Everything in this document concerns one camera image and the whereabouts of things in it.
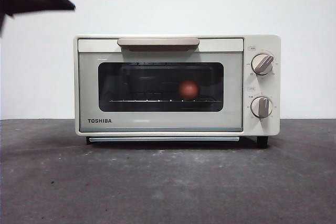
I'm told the glass oven door tan handle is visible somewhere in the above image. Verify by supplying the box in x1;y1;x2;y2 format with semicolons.
77;38;244;132

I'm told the brown egg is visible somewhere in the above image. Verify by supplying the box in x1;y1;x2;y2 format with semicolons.
178;79;199;101

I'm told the silver crumb tray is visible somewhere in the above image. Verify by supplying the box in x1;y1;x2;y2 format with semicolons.
88;136;240;142

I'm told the cream Toshiba toaster oven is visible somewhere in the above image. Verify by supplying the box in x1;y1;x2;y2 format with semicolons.
73;34;281;148

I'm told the cream temperature knob tan grip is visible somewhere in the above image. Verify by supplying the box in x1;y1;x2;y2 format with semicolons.
251;53;275;76

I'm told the cream timer knob tan grip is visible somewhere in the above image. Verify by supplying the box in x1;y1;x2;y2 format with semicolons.
250;96;273;119

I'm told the metal wire oven rack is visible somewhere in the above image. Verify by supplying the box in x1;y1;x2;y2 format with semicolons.
109;99;218;103

